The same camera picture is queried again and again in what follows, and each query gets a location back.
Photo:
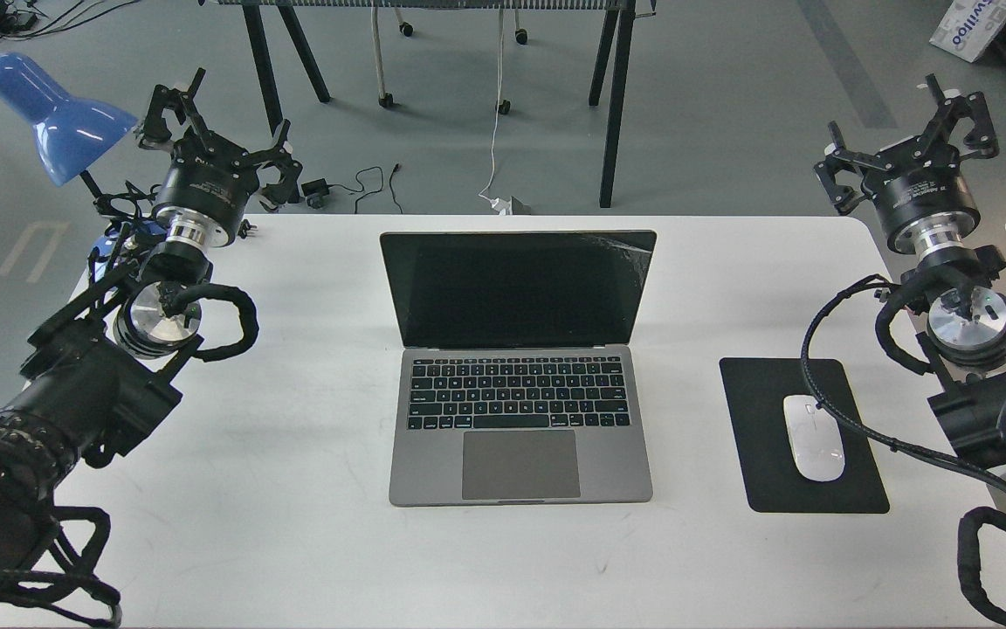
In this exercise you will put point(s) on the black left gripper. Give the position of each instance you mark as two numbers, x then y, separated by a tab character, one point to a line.
203	198

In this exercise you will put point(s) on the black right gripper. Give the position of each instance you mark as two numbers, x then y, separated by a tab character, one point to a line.
923	201

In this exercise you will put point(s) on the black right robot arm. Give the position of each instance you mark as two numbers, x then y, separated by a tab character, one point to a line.
944	317

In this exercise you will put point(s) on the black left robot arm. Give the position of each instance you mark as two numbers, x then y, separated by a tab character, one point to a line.
100	376

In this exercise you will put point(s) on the blue desk lamp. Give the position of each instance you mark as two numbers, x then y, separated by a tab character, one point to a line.
70	132

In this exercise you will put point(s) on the white cardboard box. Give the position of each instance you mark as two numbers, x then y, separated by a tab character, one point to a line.
968	28

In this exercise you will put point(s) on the white computer mouse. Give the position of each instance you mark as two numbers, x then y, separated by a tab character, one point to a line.
814	439

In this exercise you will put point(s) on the grey open laptop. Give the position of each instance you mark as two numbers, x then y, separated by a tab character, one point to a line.
517	383

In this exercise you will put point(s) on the black power adapter with cable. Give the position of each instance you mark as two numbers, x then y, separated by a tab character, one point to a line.
314	193

